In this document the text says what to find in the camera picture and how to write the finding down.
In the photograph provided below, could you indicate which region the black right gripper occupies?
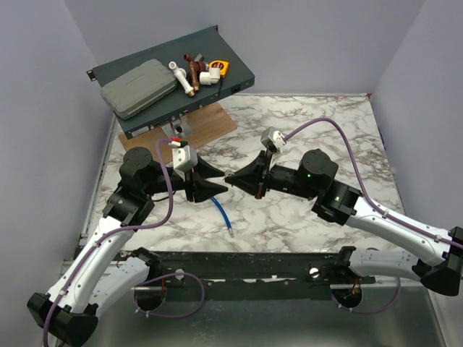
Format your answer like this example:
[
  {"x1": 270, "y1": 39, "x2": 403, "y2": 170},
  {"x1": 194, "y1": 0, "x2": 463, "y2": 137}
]
[{"x1": 225, "y1": 150, "x2": 317, "y2": 200}]

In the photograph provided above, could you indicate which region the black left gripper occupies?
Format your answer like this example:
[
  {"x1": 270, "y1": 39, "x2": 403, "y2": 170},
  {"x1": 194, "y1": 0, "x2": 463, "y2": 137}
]
[{"x1": 144, "y1": 154, "x2": 229, "y2": 202}]

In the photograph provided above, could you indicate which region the blue cable lock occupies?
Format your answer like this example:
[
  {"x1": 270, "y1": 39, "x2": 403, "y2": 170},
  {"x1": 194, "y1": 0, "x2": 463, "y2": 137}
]
[{"x1": 211, "y1": 197, "x2": 234, "y2": 238}]

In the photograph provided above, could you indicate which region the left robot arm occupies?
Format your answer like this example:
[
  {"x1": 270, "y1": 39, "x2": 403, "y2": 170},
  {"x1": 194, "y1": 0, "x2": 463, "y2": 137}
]
[{"x1": 27, "y1": 139, "x2": 227, "y2": 346}]

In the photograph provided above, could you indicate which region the white pvc elbow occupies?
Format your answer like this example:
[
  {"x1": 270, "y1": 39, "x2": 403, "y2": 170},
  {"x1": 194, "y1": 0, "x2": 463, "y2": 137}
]
[{"x1": 199, "y1": 67, "x2": 221, "y2": 85}]

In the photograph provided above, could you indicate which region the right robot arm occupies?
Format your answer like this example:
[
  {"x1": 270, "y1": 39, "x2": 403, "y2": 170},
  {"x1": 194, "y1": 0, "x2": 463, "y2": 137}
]
[{"x1": 225, "y1": 149, "x2": 462, "y2": 296}]

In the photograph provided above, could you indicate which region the wooden board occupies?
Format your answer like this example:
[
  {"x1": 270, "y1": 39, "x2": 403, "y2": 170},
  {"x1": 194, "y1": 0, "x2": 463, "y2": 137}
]
[{"x1": 119, "y1": 103, "x2": 237, "y2": 160}]

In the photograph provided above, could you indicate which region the white pvc pipe fitting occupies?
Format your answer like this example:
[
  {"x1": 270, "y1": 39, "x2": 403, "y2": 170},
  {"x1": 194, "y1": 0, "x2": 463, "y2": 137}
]
[{"x1": 169, "y1": 61, "x2": 195, "y2": 97}]

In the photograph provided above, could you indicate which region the brown pipe valve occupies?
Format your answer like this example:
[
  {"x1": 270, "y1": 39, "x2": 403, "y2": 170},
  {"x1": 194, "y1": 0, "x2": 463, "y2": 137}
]
[{"x1": 183, "y1": 53, "x2": 208, "y2": 91}]

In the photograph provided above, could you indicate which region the grey plastic tool case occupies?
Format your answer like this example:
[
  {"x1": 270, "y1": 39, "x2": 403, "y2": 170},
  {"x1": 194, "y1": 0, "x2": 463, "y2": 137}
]
[{"x1": 101, "y1": 59, "x2": 177, "y2": 120}]

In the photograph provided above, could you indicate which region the yellow tape measure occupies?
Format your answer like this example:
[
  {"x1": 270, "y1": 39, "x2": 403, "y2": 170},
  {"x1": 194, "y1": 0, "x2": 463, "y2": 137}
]
[{"x1": 209, "y1": 59, "x2": 230, "y2": 78}]

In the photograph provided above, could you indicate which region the dark teal rack shelf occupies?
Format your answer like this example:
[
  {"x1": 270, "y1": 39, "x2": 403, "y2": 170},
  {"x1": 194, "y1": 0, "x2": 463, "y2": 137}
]
[{"x1": 87, "y1": 27, "x2": 255, "y2": 139}]

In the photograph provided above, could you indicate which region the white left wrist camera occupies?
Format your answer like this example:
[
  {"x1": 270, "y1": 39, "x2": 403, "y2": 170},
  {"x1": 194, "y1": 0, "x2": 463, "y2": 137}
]
[{"x1": 169, "y1": 137, "x2": 198, "y2": 174}]

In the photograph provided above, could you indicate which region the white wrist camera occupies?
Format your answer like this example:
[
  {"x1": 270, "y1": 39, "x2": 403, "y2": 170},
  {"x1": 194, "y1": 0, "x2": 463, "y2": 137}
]
[
  {"x1": 169, "y1": 137, "x2": 198, "y2": 174},
  {"x1": 260, "y1": 127, "x2": 286, "y2": 156}
]

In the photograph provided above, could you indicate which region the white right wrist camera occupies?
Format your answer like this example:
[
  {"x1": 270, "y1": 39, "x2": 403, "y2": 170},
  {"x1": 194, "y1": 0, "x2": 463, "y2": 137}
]
[{"x1": 260, "y1": 127, "x2": 286, "y2": 156}]

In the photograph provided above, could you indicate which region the metal shelf stand bracket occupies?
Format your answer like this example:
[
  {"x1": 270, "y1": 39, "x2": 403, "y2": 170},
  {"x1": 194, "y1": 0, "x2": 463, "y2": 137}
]
[{"x1": 161, "y1": 121, "x2": 193, "y2": 139}]

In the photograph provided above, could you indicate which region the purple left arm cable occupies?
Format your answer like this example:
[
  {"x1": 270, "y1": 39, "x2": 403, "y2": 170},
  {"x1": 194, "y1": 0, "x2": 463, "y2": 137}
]
[{"x1": 42, "y1": 138, "x2": 205, "y2": 347}]

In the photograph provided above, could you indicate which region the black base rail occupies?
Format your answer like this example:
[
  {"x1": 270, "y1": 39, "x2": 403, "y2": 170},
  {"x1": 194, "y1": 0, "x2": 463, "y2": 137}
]
[{"x1": 131, "y1": 247, "x2": 374, "y2": 307}]

